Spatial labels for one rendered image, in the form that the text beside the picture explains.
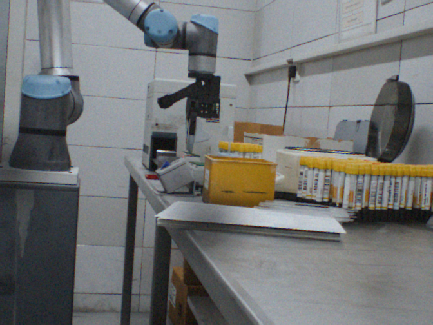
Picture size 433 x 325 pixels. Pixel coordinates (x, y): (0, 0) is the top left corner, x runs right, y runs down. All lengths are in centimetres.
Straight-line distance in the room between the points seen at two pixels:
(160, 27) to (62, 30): 31
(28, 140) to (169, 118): 63
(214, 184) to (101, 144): 216
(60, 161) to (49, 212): 13
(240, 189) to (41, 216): 52
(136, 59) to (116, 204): 77
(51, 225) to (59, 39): 50
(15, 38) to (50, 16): 162
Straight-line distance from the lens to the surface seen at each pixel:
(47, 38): 176
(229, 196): 127
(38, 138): 159
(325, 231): 103
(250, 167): 127
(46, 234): 157
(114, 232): 345
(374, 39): 195
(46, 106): 159
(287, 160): 154
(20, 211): 157
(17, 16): 338
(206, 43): 170
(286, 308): 63
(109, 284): 351
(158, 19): 156
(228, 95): 212
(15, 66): 336
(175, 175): 145
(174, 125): 209
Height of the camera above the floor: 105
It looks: 4 degrees down
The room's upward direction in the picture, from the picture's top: 4 degrees clockwise
